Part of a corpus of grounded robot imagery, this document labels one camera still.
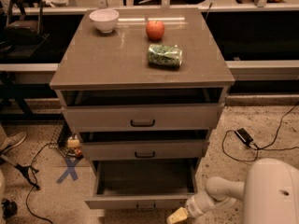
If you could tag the drawer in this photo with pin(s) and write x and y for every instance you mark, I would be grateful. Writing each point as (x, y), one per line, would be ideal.
(143, 184)
(123, 118)
(144, 145)

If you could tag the black power adapter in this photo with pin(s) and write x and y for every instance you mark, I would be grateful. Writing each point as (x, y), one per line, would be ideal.
(244, 136)

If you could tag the grey shoe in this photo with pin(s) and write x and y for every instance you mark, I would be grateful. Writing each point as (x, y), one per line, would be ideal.
(9, 142)

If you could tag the blue tape cross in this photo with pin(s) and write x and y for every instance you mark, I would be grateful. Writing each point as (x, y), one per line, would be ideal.
(70, 170)

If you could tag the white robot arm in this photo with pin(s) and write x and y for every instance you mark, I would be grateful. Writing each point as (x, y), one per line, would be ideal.
(270, 195)

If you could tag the red apple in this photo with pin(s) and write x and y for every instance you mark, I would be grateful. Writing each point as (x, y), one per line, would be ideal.
(155, 30)

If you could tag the white bowl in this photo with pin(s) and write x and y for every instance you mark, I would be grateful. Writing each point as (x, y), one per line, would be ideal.
(104, 20)

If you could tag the grey drawer cabinet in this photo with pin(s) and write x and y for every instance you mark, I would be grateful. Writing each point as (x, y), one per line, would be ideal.
(103, 70)

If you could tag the green crushed can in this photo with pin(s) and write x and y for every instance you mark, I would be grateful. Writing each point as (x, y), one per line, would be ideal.
(166, 56)

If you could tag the black chair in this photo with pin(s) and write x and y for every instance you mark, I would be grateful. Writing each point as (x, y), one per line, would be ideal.
(22, 36)

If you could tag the small yellow bottle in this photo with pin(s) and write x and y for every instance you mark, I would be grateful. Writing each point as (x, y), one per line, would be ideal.
(72, 142)

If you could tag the black tripod stand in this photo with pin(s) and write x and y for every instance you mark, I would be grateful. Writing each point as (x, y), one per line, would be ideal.
(23, 169)

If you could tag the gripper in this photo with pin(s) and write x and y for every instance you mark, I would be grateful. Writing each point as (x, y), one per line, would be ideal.
(194, 206)

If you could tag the black caster wheel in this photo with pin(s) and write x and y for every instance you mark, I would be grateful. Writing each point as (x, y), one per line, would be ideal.
(9, 208)

